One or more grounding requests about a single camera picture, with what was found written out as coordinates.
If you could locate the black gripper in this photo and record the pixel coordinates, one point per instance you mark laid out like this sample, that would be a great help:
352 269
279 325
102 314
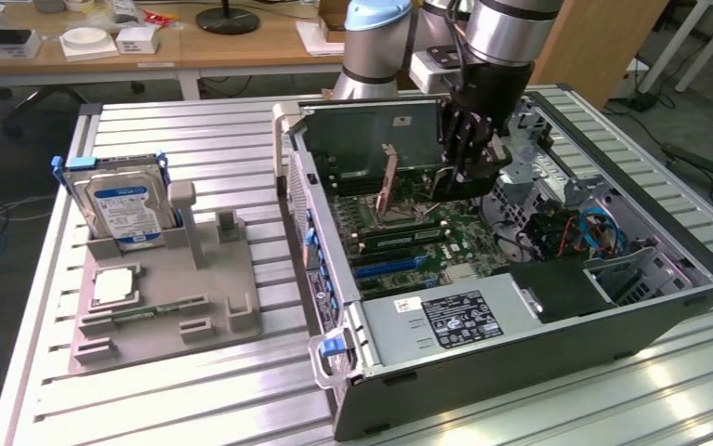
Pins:
492 93

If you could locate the green motherboard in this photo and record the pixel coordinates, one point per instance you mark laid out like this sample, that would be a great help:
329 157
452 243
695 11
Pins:
461 237

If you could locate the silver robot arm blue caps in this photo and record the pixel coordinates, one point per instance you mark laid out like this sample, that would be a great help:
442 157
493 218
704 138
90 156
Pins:
505 32

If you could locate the grey cup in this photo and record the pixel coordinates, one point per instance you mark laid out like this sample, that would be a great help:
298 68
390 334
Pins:
50 5

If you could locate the wooden desk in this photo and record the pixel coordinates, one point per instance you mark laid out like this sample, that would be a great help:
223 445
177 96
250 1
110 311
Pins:
238 51

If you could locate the grey power supply unit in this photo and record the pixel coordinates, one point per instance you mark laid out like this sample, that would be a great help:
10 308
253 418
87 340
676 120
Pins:
405 327

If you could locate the black floor stand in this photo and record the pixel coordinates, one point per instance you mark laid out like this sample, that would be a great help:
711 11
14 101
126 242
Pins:
710 160

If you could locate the black open PC case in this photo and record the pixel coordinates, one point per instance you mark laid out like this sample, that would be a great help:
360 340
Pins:
517 362

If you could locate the grey parts rack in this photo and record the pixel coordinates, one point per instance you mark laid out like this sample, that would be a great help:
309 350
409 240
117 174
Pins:
198 283

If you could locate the black graphics card metal bracket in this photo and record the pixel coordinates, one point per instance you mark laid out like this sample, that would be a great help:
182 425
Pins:
388 195

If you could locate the white box black lid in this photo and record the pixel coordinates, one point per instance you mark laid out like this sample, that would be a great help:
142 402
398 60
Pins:
12 48

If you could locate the CPU socket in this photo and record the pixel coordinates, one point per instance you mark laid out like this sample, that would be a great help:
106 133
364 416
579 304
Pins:
409 217

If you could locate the blue expansion slot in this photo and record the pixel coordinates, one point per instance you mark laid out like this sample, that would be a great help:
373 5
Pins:
388 268

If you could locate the white table frame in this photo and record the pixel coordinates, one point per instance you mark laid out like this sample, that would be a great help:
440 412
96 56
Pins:
700 56

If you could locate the black plastic shroud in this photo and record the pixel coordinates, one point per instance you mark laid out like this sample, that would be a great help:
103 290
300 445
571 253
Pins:
555 288

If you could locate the black chair base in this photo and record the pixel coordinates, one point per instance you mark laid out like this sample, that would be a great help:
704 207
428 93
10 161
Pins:
39 100

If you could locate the black case fan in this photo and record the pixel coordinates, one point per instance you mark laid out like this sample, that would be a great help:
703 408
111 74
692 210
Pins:
548 232

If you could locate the black round lamp base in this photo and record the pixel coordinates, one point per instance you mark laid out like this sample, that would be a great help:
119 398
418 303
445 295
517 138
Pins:
229 23

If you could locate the brown cardboard box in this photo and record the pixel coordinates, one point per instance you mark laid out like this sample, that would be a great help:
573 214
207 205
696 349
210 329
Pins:
332 14

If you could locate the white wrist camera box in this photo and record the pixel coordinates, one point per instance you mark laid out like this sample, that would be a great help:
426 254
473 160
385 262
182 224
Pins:
428 69

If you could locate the black power adapter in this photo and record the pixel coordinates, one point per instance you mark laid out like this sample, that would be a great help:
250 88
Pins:
644 103

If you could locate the green RAM stick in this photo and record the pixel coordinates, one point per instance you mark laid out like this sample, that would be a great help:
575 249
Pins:
145 312

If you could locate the white round dish on base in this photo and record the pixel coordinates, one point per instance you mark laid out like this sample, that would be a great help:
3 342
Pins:
90 44

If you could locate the silver CPU chip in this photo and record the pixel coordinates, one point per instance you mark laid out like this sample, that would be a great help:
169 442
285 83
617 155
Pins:
114 285

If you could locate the hard disk in blue caddy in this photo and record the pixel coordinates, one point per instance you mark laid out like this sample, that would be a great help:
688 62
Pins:
121 209

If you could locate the white labelled carton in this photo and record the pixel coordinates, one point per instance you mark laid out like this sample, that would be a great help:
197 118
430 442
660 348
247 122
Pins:
138 41

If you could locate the black RAM stick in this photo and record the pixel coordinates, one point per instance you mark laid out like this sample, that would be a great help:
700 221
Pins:
402 239

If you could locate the red packet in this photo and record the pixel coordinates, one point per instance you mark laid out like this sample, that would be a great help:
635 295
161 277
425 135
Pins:
162 19

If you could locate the white paper stack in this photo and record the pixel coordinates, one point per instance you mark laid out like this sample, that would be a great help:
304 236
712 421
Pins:
318 44

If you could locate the grey slanted disk bay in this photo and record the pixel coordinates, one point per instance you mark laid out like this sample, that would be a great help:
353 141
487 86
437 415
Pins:
635 274

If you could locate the wooden cabinet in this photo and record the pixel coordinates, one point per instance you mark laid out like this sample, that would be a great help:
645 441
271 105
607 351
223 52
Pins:
604 46

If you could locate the metal disk bay cage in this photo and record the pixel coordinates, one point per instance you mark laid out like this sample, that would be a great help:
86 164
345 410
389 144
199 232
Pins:
543 160

